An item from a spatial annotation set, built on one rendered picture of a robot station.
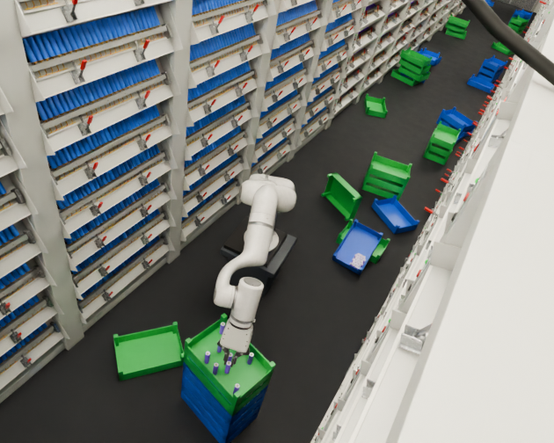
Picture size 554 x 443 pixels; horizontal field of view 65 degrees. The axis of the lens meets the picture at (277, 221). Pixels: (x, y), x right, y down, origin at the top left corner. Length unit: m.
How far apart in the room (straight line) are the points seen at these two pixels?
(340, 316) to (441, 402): 2.26
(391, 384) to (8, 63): 1.21
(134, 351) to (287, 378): 0.76
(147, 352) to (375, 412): 1.80
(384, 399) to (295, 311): 1.94
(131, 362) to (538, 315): 2.02
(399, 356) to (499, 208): 0.25
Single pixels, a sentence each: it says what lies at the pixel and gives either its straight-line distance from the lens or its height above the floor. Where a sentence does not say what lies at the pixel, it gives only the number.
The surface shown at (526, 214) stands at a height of 1.74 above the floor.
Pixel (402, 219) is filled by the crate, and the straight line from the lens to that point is 3.37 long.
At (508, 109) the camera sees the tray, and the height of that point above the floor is 1.53.
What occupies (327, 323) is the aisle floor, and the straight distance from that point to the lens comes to 2.52.
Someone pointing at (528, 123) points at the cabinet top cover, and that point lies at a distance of 0.73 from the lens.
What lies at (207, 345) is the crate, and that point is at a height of 0.40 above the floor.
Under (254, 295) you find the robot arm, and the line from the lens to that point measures 1.47.
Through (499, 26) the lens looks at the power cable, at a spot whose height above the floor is 1.81.
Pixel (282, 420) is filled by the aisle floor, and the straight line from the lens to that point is 2.20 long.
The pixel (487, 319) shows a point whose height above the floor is 1.74.
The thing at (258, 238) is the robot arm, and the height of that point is 0.93.
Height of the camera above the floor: 1.99
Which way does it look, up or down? 42 degrees down
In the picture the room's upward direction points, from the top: 14 degrees clockwise
